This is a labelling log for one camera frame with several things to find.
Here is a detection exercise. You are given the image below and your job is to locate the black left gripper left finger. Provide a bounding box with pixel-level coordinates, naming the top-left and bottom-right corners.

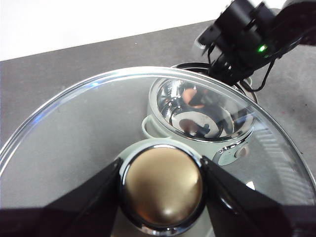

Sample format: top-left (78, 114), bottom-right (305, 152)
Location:
top-left (0, 157), bottom-right (124, 237)

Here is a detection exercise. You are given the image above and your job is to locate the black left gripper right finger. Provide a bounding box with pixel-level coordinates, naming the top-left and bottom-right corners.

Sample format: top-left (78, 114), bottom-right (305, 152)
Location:
top-left (200, 156), bottom-right (316, 237)

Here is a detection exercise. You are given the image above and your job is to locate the glass lid with green knob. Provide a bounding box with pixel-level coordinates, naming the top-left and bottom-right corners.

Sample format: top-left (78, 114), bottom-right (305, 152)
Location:
top-left (0, 66), bottom-right (316, 237)

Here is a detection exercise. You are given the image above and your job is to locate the sage green electric pot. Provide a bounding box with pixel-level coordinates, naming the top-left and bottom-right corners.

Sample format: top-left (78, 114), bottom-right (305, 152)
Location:
top-left (141, 62), bottom-right (259, 167)

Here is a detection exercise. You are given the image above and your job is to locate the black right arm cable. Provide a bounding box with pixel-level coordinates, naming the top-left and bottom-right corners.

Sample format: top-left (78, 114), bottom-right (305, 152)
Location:
top-left (236, 34), bottom-right (306, 93)

